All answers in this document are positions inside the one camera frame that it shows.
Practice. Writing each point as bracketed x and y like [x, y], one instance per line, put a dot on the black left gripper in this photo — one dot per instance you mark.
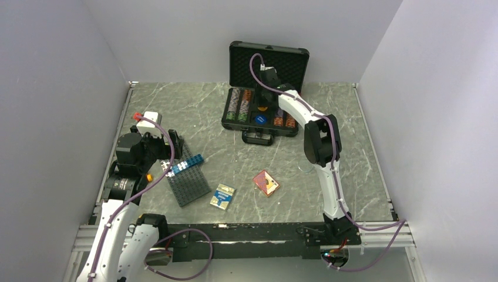
[165, 148]

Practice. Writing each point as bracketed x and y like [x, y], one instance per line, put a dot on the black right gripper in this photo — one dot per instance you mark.
[259, 90]

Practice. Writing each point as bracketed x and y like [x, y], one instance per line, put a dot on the blue small blind button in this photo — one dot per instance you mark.
[261, 119]

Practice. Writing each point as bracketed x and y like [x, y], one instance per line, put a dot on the red playing card deck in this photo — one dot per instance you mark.
[266, 183]

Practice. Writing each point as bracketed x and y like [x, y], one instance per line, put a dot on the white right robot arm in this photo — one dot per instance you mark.
[321, 148]

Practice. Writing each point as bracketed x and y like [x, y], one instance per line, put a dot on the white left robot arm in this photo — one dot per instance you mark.
[111, 258]

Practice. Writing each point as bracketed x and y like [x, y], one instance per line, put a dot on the black poker set case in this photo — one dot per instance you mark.
[256, 70]

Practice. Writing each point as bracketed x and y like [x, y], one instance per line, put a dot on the light blue lego brick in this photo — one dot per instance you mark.
[179, 167]

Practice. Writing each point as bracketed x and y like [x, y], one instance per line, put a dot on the dark teal lego brick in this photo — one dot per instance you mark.
[194, 160]

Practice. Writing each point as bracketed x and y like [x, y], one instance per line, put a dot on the dark grey lego baseplate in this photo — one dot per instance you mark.
[190, 184]

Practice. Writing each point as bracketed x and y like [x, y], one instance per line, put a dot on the blue playing card deck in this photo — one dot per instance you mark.
[222, 197]

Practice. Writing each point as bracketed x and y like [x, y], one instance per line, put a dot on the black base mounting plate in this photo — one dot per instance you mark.
[259, 240]

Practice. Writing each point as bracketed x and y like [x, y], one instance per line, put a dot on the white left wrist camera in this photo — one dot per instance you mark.
[146, 123]

